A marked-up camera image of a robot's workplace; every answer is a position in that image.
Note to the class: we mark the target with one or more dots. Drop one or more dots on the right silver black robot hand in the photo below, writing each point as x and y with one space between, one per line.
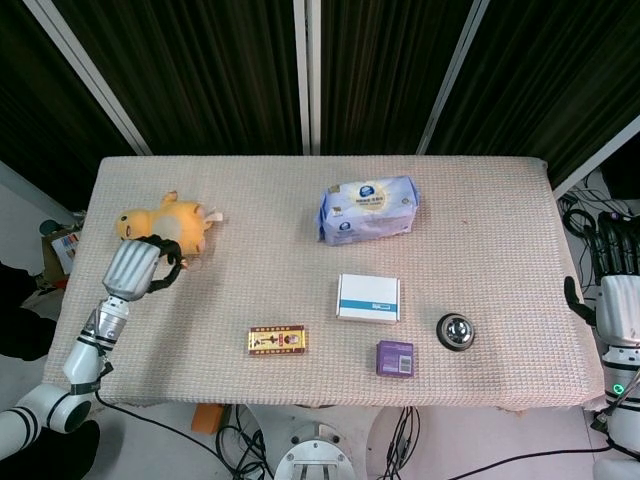
620 310

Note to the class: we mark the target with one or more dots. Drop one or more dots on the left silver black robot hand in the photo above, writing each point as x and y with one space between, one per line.
131 267

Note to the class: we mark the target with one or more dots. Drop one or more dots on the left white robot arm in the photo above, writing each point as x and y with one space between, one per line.
82 357

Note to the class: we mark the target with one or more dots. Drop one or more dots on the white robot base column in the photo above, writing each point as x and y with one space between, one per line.
314 455

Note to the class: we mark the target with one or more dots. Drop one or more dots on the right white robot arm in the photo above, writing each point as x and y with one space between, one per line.
620 370

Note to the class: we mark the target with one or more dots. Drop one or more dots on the silver call bell black base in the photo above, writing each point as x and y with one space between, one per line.
456 332

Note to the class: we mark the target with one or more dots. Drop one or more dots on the yellow plush toy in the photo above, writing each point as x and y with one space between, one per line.
175 220

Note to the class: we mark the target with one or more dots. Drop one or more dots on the cardboard box with papers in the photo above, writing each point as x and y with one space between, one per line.
62 250

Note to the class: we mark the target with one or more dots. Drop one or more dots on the yellow and red flat box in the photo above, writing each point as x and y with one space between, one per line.
277 341

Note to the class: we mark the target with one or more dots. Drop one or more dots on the orange block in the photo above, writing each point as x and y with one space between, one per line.
207 419

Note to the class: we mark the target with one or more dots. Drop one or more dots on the beige woven tablecloth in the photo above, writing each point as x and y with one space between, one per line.
310 250

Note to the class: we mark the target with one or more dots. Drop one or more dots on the dark pleated curtain panel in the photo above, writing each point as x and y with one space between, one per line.
555 75
200 75
385 70
35 100

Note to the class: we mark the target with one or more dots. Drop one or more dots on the purple box with barcode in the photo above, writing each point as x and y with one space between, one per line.
395 357

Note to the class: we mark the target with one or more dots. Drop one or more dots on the white box with blue stripe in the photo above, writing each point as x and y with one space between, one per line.
367 297

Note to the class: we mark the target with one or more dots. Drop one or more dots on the lavender tissue pack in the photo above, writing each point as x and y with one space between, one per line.
370 212

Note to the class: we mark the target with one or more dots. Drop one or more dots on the grey metal frame post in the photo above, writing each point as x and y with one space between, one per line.
595 160
90 75
306 75
450 80

